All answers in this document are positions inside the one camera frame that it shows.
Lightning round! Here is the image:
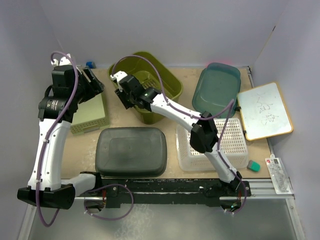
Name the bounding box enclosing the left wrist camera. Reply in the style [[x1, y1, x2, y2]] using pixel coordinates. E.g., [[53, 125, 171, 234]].
[[51, 53, 73, 67]]

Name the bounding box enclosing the olive green tub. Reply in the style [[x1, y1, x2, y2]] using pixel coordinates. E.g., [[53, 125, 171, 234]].
[[107, 51, 184, 125]]

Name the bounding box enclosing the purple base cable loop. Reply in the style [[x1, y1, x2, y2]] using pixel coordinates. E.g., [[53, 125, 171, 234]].
[[83, 183, 135, 221]]

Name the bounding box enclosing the dark grey tub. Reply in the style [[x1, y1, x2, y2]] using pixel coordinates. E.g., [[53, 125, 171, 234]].
[[95, 127, 168, 178]]

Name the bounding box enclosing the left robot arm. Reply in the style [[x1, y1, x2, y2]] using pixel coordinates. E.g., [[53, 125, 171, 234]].
[[17, 65, 105, 210]]

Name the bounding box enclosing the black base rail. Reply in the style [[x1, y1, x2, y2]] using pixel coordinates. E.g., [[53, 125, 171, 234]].
[[80, 178, 252, 209]]

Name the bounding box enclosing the green eraser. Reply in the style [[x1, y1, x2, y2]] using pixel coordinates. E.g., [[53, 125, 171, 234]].
[[246, 160, 261, 173]]

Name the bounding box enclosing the pale green perforated basket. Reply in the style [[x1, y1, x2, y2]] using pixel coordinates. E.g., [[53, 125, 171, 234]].
[[70, 91, 111, 135]]

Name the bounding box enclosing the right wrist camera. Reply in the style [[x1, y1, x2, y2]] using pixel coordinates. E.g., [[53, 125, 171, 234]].
[[110, 71, 128, 92]]

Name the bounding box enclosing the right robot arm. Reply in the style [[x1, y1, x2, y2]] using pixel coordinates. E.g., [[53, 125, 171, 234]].
[[110, 71, 242, 196]]

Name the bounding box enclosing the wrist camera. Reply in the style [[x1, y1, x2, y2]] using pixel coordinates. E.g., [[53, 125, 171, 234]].
[[51, 53, 73, 67], [110, 71, 128, 92]]

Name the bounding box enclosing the blue bottle cap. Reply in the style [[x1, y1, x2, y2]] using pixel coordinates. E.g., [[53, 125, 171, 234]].
[[85, 61, 97, 69]]

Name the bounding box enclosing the small whiteboard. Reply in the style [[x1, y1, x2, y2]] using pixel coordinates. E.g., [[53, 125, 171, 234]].
[[237, 82, 294, 141]]

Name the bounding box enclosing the teal translucent tub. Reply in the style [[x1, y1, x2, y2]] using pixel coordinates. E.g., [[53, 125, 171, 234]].
[[192, 62, 241, 116]]

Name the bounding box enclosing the white perforated basket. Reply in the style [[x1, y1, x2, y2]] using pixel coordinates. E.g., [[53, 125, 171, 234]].
[[175, 118, 249, 172]]

